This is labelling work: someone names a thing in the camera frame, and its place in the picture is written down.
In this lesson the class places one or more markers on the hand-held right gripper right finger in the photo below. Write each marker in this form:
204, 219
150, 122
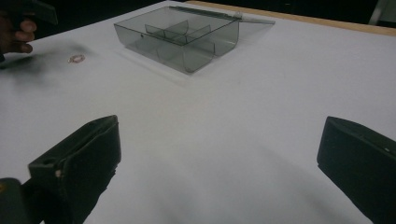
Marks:
358, 161

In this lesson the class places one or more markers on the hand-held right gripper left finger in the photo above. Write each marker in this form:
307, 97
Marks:
84, 165

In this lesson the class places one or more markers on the clear grey compartment box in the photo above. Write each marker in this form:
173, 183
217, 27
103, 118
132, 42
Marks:
183, 37

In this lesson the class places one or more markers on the light metal stand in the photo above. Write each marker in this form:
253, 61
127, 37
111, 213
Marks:
381, 11

